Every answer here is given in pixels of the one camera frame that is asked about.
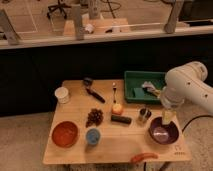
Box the orange yellow fruit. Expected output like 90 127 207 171
112 103 123 115

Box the folded cloth in tray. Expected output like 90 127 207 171
142 81 161 98

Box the orange bowl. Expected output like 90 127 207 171
51 121 79 148

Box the metal spoon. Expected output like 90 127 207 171
112 82 117 103

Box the white paper cup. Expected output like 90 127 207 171
54 87 69 104

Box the blue cup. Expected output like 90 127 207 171
86 128 101 145

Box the green sponge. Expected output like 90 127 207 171
133 88 145 98

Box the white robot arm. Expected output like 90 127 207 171
159 61 213 125

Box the green plastic tray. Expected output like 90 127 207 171
124 70 171 105

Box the purple bowl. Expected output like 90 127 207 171
148 117 179 145

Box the black office chair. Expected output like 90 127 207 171
47 0 69 19

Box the black cable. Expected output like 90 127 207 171
181 114 213 133

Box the bunch of dark grapes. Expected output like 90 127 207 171
86 108 103 127

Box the small metal cup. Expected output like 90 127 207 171
139 108 152 123

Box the black rectangular block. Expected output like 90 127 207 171
111 115 132 124

